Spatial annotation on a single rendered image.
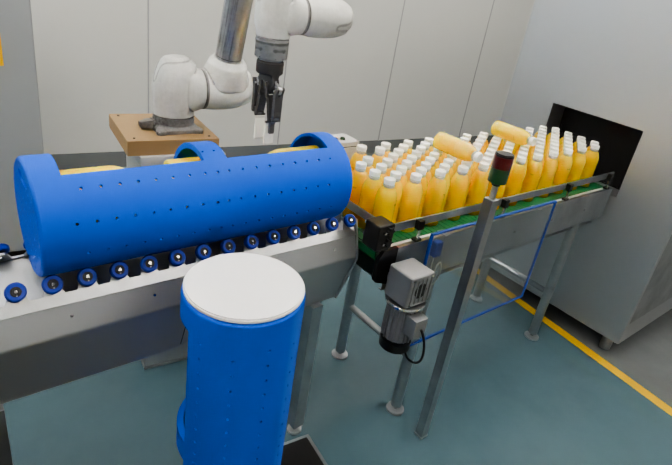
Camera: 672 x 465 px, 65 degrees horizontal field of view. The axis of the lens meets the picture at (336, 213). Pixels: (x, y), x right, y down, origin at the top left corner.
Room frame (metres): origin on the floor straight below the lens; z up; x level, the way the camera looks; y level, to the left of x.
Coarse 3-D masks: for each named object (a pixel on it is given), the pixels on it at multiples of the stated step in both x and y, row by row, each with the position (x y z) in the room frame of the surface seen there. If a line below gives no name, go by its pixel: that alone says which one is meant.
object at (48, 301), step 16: (288, 240) 1.43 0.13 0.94; (304, 240) 1.47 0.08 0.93; (320, 240) 1.50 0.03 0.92; (144, 272) 1.14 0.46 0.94; (160, 272) 1.16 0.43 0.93; (176, 272) 1.18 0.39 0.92; (80, 288) 1.03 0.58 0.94; (96, 288) 1.05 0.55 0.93; (112, 288) 1.07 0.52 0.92; (128, 288) 1.09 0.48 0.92; (16, 304) 0.94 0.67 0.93; (32, 304) 0.96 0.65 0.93; (48, 304) 0.98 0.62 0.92; (64, 304) 0.99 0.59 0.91
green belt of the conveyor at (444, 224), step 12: (564, 192) 2.43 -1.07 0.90; (576, 192) 2.46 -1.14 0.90; (516, 204) 2.17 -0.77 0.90; (528, 204) 2.19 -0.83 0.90; (468, 216) 1.95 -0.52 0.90; (360, 228) 1.68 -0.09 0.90; (432, 228) 1.78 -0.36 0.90; (444, 228) 1.79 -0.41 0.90; (360, 240) 1.62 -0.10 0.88; (396, 240) 1.63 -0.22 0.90; (372, 252) 1.56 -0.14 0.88
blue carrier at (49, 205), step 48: (192, 144) 1.34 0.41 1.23; (336, 144) 1.58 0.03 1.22; (48, 192) 1.01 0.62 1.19; (96, 192) 1.06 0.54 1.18; (144, 192) 1.13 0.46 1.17; (192, 192) 1.20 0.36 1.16; (240, 192) 1.28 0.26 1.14; (288, 192) 1.38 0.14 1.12; (336, 192) 1.49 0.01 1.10; (48, 240) 0.96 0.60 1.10; (96, 240) 1.03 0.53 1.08; (144, 240) 1.11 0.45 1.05; (192, 240) 1.20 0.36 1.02
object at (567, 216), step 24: (600, 192) 2.54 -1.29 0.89; (552, 216) 2.26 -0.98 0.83; (576, 216) 2.43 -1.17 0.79; (600, 216) 2.62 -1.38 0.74; (408, 240) 1.65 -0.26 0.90; (360, 264) 1.77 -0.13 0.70; (384, 264) 1.55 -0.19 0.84; (384, 288) 1.57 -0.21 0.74; (552, 288) 2.48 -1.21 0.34; (360, 312) 2.01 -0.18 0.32; (528, 336) 2.48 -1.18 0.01
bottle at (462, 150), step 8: (440, 136) 2.05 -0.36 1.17; (448, 136) 2.04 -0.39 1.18; (440, 144) 2.04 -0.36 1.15; (448, 144) 2.01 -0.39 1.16; (456, 144) 1.99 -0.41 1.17; (464, 144) 1.97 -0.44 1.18; (448, 152) 2.01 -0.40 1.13; (456, 152) 1.97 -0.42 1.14; (464, 152) 1.95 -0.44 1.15; (472, 152) 1.95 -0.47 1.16; (464, 160) 1.96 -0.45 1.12; (472, 160) 1.94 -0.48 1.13
